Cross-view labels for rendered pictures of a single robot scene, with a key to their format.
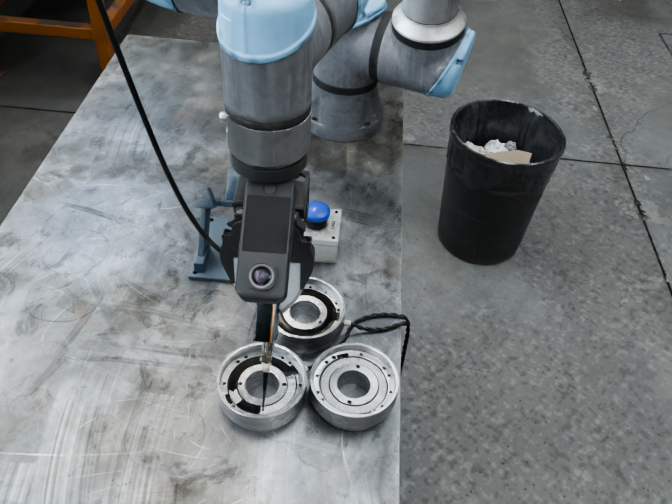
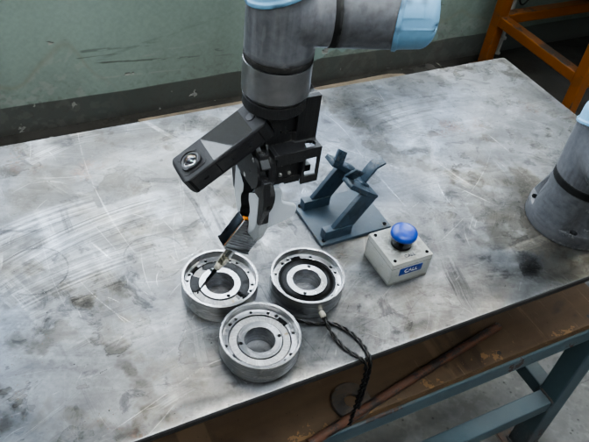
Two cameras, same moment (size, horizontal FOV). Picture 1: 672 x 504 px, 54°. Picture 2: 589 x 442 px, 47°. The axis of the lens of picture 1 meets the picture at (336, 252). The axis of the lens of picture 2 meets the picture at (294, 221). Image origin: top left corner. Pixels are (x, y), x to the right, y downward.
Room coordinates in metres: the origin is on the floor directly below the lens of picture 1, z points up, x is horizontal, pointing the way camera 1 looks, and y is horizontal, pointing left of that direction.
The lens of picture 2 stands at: (0.19, -0.48, 1.53)
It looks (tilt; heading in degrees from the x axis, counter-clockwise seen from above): 43 degrees down; 57
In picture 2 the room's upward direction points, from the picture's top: 9 degrees clockwise
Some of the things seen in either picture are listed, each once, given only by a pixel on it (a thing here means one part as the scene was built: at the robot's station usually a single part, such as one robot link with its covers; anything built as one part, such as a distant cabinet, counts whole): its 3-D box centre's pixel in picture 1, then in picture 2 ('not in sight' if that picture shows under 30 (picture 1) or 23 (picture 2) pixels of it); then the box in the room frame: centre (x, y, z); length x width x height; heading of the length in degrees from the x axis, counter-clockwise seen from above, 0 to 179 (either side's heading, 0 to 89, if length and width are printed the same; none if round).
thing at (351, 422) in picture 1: (353, 388); (259, 343); (0.45, -0.03, 0.82); 0.10 x 0.10 x 0.04
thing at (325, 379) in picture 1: (353, 388); (259, 344); (0.45, -0.03, 0.82); 0.08 x 0.08 x 0.02
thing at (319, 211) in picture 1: (315, 220); (401, 241); (0.72, 0.03, 0.85); 0.04 x 0.04 x 0.05
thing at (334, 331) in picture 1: (304, 316); (306, 283); (0.56, 0.03, 0.82); 0.10 x 0.10 x 0.04
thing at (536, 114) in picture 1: (491, 187); not in sight; (1.65, -0.47, 0.21); 0.34 x 0.34 x 0.43
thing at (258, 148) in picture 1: (265, 128); (274, 74); (0.50, 0.07, 1.15); 0.08 x 0.08 x 0.05
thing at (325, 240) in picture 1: (315, 230); (400, 252); (0.72, 0.03, 0.82); 0.08 x 0.07 x 0.05; 179
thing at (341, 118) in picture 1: (343, 95); (580, 196); (1.06, 0.01, 0.85); 0.15 x 0.15 x 0.10
